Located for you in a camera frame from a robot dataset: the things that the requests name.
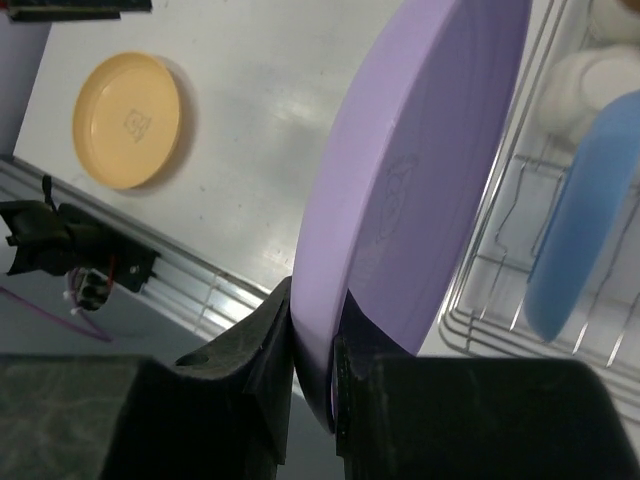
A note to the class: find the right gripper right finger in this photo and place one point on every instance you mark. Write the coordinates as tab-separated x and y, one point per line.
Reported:
398	416

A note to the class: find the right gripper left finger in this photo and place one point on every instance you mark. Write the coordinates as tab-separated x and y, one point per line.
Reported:
220	412

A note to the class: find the purple plastic plate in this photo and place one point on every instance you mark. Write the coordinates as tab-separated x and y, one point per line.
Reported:
405	167

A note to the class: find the blue plastic plate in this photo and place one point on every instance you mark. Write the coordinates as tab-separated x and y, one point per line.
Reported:
591	198

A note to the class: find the orange plastic plate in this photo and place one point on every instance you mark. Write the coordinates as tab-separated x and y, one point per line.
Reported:
127	120

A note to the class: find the flower patterned small dish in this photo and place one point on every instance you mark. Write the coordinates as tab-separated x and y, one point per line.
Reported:
582	84

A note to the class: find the brown white ceramic cup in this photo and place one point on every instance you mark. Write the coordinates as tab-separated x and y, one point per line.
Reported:
614	20

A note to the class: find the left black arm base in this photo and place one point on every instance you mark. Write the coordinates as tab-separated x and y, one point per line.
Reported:
62	240

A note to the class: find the aluminium mounting rail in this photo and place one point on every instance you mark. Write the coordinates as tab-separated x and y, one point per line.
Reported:
191	292

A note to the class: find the metal wire dish rack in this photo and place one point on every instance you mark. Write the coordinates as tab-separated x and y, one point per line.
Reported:
486	312

